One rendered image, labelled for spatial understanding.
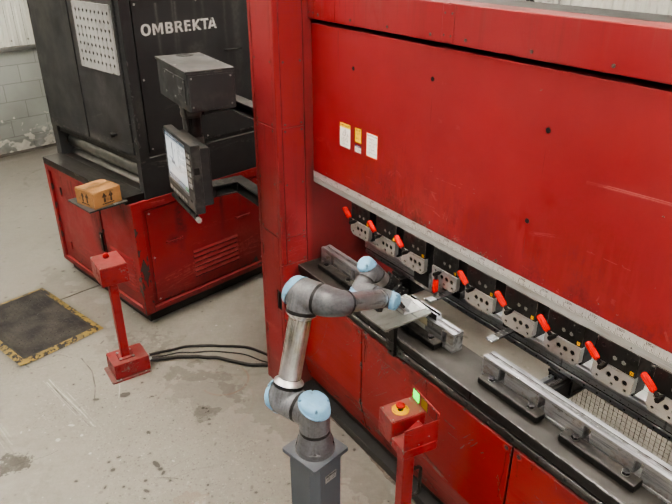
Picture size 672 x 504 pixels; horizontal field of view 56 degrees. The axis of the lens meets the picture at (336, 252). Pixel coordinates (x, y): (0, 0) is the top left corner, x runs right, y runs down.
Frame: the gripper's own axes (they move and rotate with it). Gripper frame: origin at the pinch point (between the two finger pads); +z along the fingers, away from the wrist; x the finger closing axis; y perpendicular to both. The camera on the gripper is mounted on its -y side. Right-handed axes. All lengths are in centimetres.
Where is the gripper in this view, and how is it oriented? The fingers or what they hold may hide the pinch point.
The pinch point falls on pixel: (402, 307)
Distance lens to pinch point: 289.0
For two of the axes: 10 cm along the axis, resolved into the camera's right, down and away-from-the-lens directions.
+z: 5.7, 5.5, 6.1
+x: -4.7, -3.9, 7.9
